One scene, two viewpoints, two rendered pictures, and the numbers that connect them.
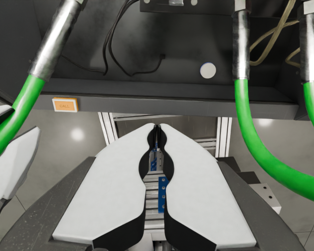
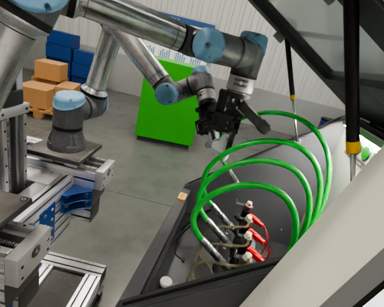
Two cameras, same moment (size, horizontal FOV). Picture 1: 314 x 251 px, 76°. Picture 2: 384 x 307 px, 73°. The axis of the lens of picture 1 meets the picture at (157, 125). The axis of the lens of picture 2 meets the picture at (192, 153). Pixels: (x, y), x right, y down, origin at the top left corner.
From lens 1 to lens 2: 0.77 m
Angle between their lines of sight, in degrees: 68
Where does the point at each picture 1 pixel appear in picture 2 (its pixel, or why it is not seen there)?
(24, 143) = not seen: hidden behind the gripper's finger
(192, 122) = not seen: outside the picture
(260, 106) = (145, 276)
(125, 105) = (173, 214)
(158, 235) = (39, 186)
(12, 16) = (220, 206)
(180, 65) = (174, 268)
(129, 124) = (69, 287)
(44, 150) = not seen: hidden behind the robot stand
